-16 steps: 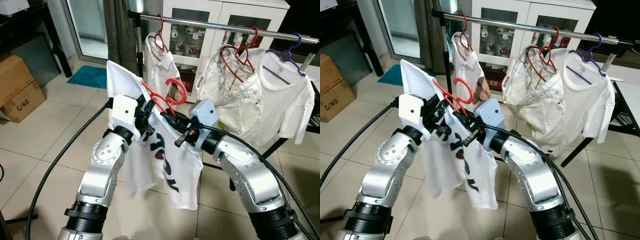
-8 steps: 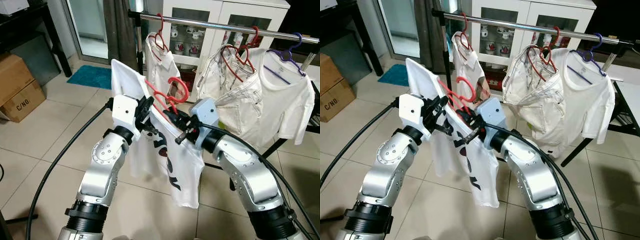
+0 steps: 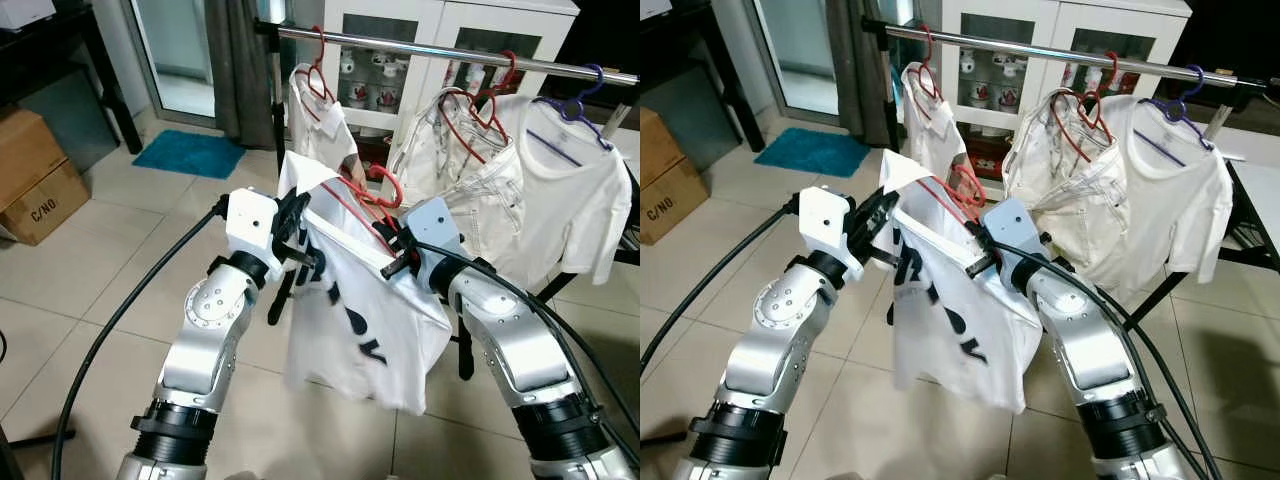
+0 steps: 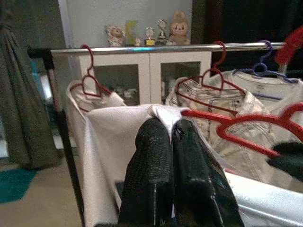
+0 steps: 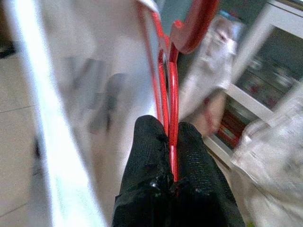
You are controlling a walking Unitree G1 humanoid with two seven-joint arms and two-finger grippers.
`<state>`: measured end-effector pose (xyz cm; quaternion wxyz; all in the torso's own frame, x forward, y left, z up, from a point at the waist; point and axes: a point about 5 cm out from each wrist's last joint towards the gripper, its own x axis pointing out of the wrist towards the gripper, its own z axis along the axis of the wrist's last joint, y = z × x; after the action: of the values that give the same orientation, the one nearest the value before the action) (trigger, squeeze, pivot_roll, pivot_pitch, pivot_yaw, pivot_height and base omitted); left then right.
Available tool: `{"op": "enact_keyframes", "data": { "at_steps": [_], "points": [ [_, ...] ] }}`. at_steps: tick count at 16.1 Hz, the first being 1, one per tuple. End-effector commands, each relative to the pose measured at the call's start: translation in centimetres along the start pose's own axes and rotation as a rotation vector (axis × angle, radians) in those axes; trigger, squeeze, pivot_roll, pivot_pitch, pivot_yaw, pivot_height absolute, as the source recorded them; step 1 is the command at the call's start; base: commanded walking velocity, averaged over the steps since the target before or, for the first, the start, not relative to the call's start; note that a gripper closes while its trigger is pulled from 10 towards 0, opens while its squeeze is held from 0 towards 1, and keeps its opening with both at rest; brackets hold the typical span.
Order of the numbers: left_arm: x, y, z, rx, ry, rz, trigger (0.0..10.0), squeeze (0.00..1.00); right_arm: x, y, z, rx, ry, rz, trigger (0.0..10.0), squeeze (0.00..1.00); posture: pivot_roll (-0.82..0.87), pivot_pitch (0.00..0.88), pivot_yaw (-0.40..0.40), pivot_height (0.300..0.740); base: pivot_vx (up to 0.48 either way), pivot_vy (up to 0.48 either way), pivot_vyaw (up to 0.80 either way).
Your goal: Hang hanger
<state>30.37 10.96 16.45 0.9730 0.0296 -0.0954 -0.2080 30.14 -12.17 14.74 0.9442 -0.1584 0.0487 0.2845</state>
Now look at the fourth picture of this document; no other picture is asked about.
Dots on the purple hanger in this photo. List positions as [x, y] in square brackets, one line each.
[270, 48]

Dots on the white garment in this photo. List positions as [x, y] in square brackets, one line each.
[73, 113]

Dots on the small pale figurine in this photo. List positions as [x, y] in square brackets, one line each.
[137, 42]

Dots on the white t-shirt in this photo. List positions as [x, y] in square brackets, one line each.
[260, 87]

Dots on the small crystal trophy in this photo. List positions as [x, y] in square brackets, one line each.
[149, 39]

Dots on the tall silver trophy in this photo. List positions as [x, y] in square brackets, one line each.
[162, 33]

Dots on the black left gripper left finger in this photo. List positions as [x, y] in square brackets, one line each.
[151, 165]

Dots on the floral plush bear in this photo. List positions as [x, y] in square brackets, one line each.
[115, 35]

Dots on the teal rug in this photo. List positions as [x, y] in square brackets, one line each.
[11, 184]

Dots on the cream denim jacket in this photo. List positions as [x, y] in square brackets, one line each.
[255, 106]

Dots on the green letter ornament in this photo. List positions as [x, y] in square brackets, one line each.
[131, 30]

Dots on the grey curtain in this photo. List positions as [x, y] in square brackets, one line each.
[19, 94]

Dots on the silver clothes rack rail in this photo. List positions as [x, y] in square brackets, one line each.
[142, 49]

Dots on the white shirt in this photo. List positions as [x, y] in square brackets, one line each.
[106, 142]

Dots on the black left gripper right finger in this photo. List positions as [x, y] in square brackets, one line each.
[194, 177]

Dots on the red heart hanger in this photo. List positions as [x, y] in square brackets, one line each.
[255, 117]
[91, 60]
[223, 53]

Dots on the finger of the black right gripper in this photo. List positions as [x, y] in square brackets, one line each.
[291, 149]
[288, 166]

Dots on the white glass-door cabinet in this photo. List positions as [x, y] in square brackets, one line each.
[146, 71]

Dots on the dark wooden door frame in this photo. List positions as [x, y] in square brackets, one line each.
[206, 21]

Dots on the beige plush doll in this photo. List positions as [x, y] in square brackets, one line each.
[179, 28]

